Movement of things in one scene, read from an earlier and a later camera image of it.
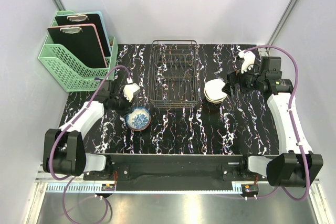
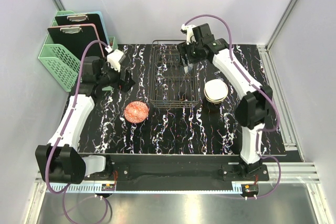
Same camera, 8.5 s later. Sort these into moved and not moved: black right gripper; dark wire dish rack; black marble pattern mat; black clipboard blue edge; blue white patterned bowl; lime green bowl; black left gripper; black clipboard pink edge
Moved: black left gripper; black right gripper; blue white patterned bowl
Not moved: black clipboard blue edge; black marble pattern mat; dark wire dish rack; black clipboard pink edge; lime green bowl
